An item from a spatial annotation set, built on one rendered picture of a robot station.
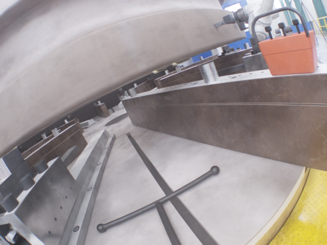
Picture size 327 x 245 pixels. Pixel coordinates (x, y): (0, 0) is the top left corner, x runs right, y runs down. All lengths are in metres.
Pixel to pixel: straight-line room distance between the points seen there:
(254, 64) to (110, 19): 1.27
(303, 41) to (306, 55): 0.05
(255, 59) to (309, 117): 1.12
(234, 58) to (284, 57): 2.16
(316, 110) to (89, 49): 0.89
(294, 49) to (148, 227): 0.82
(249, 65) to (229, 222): 1.38
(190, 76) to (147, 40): 1.94
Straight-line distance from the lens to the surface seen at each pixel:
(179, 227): 0.67
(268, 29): 0.64
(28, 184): 0.73
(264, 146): 0.79
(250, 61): 1.67
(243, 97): 0.71
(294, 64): 0.59
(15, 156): 0.87
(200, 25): 1.05
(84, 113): 6.64
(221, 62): 2.69
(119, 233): 0.79
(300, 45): 0.57
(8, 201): 0.65
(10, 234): 0.85
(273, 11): 0.58
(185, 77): 2.70
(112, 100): 7.27
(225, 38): 1.22
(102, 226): 0.83
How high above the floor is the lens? 0.83
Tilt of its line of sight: 17 degrees down
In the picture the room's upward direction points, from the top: 24 degrees counter-clockwise
